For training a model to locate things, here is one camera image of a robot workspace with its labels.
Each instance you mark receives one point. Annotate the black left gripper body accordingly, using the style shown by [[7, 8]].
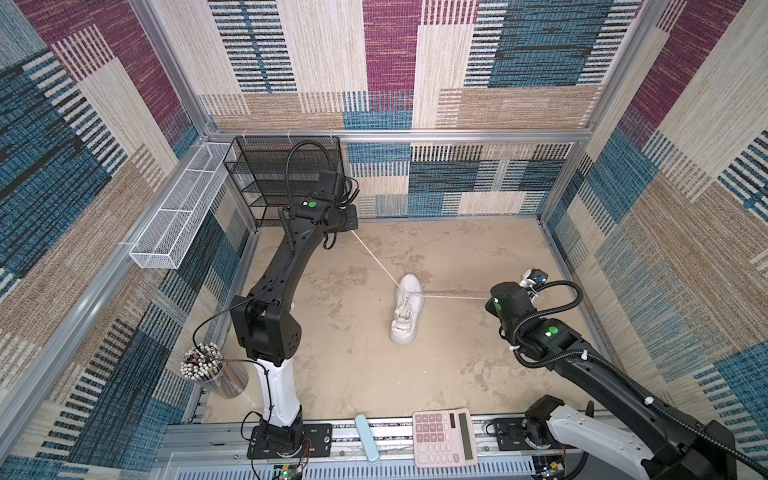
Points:
[[345, 218]]

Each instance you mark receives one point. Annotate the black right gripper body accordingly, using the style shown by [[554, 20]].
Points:
[[491, 308]]

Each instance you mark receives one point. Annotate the white sneaker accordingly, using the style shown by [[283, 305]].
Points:
[[409, 304]]

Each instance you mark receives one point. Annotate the white shoelace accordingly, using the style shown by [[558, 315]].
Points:
[[426, 295]]

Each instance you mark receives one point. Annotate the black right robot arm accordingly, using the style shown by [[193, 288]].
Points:
[[656, 441]]

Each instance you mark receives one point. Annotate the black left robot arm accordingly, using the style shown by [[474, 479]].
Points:
[[264, 326]]

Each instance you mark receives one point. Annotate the pink calculator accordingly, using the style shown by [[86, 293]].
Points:
[[444, 439]]

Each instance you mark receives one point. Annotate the light blue case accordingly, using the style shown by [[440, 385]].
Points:
[[367, 439]]

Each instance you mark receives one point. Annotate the cup of coloured pencils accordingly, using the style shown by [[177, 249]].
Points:
[[208, 367]]

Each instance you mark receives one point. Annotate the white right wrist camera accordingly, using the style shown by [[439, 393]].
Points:
[[533, 279]]

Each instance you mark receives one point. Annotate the black wire mesh shelf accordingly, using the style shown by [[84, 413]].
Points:
[[268, 171]]

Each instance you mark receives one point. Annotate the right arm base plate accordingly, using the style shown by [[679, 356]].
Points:
[[520, 434]]

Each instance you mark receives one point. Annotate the white wire mesh basket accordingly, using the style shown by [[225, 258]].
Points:
[[165, 241]]

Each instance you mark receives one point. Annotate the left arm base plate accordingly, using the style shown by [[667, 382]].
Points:
[[312, 438]]

